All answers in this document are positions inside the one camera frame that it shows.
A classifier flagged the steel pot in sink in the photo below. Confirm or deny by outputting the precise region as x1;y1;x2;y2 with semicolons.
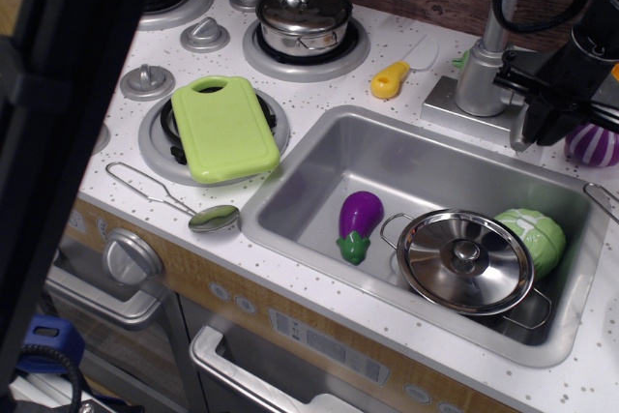
379;209;552;331

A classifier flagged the silver sink basin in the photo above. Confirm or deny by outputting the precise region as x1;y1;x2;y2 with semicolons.
242;105;608;368

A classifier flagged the silver oven dial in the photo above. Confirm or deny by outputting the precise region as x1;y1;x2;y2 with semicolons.
102;228;163;286

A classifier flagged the steel wire handle right edge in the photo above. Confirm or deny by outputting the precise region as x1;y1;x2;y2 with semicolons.
583;183;619;224

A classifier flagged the purple striped toy onion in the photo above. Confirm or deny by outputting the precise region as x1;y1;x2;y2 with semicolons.
565;124;618;168

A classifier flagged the silver toy faucet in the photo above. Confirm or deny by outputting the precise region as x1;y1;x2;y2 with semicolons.
422;11;523;145

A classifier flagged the purple toy eggplant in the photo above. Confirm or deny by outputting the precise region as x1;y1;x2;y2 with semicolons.
336;191;384;265

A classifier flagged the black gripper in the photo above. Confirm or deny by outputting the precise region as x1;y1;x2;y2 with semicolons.
494;0;618;146

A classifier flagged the back right stove burner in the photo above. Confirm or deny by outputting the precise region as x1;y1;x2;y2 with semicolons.
242;19;370;83

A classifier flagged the steel ladle spoon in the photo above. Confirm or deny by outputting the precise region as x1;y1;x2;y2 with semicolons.
105;162;240;233

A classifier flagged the front left stove burner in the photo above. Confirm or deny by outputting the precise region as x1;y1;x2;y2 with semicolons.
91;124;110;156

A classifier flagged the silver oven door handle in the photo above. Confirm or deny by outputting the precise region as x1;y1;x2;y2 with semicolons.
46;279;171;331

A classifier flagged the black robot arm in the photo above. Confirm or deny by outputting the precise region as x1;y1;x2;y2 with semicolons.
1;0;618;412

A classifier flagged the silver dishwasher door handle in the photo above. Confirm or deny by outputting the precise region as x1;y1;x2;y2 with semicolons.
190;326;359;413

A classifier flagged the silver stove knob middle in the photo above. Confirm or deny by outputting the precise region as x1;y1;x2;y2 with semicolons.
180;16;230;53

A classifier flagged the steel pot on stove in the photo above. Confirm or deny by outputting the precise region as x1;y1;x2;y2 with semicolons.
255;0;353;57

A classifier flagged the blue clamp with black cable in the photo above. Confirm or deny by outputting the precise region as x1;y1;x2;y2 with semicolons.
14;313;146;413

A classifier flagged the front right stove burner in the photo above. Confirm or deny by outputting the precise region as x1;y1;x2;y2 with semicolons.
138;89;289;187

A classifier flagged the green toy lettuce behind faucet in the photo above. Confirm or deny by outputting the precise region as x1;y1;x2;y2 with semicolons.
452;49;471;70

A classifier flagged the green cutting board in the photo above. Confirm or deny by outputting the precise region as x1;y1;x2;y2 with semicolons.
171;75;280;185

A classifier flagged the silver faucet lever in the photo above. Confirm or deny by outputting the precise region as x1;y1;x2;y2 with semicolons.
510;113;531;152

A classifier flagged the green toy cabbage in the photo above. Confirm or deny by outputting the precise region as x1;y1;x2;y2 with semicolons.
495;208;567;281

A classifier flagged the orange toy pumpkin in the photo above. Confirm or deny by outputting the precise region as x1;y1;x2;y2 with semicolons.
609;64;619;99

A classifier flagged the yellow handled toy knife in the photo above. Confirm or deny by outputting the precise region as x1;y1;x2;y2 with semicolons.
369;36;439;100

